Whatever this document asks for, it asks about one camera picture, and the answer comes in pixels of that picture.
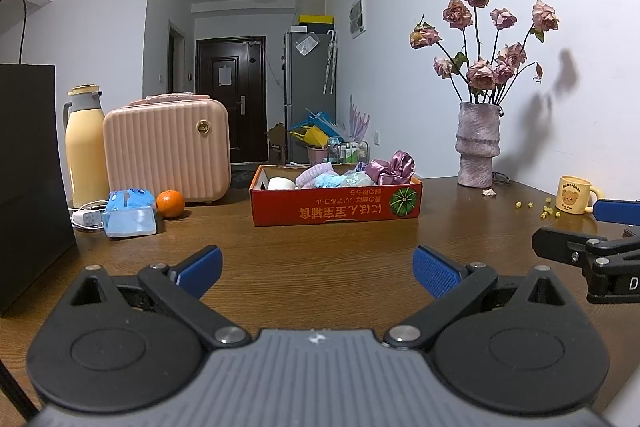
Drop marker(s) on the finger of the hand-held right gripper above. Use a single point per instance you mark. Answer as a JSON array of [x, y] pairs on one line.
[[555, 244], [615, 211]]

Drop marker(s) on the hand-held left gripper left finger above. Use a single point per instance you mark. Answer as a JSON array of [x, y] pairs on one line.
[[202, 272]]

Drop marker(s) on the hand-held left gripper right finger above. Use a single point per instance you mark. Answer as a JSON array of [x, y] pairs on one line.
[[437, 272]]

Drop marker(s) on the purple satin scrunchie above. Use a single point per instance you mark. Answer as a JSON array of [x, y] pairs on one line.
[[392, 167]]

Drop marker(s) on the clear plastic bag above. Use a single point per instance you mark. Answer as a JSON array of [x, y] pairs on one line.
[[357, 179]]

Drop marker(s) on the orange cardboard box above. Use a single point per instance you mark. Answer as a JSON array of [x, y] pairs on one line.
[[325, 209]]

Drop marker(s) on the light blue fluffy cloth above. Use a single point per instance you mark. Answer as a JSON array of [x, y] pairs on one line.
[[327, 181]]

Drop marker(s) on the lilac fluffy sock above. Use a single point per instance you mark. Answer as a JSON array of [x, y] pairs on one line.
[[312, 174]]

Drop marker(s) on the scattered yellow crumbs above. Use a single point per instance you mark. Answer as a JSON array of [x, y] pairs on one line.
[[548, 210]]

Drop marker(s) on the yellow bear mug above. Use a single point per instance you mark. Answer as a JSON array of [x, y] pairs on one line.
[[575, 197]]

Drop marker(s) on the orange fruit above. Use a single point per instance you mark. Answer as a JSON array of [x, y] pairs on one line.
[[170, 203]]

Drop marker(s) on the eyeglasses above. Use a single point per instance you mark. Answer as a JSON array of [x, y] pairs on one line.
[[500, 178]]

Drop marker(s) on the blue tissue packet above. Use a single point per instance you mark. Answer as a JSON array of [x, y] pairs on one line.
[[130, 213]]

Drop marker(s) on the purple ceramic vase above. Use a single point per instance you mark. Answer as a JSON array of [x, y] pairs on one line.
[[477, 147]]

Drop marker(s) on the pink ribbed suitcase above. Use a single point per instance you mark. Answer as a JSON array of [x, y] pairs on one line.
[[167, 147]]

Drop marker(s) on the storage cart with bottles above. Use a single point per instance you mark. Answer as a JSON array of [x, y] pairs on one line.
[[350, 152]]

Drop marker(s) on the brown cardboard box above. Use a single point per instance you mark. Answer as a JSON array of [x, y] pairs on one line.
[[277, 142]]

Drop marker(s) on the pink bucket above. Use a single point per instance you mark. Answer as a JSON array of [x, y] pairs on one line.
[[316, 154]]

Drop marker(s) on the yellow thermos flask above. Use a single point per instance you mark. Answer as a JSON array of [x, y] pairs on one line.
[[85, 147]]

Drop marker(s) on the yellow bag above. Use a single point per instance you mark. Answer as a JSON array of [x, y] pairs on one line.
[[315, 137]]

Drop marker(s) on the dark entrance door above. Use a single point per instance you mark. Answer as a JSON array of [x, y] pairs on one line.
[[231, 97]]

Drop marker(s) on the bunch of dried pink roses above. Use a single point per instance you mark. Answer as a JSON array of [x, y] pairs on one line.
[[480, 74]]

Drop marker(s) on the blue shopping bag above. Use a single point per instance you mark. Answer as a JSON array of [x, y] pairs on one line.
[[315, 122]]

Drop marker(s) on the black paper bag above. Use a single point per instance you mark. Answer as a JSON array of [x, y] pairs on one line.
[[27, 182]]

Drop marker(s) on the paper sheet on door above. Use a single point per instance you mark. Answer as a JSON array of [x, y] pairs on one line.
[[225, 74]]

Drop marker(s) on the dark interior door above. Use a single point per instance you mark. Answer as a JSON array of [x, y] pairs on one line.
[[175, 57]]

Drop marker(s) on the grey refrigerator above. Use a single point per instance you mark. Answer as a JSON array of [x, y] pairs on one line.
[[310, 82]]

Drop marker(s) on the white folded umbrella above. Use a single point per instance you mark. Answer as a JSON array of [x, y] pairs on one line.
[[330, 62]]

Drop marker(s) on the clear plastic sleeve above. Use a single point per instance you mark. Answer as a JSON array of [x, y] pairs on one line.
[[306, 44]]

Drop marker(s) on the yellow and black box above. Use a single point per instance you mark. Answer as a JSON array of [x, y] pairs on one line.
[[315, 19]]

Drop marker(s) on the purple feather wall decoration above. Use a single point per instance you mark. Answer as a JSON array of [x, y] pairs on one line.
[[357, 122]]

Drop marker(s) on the white wall panel box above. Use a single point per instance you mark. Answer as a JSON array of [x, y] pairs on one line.
[[357, 14]]

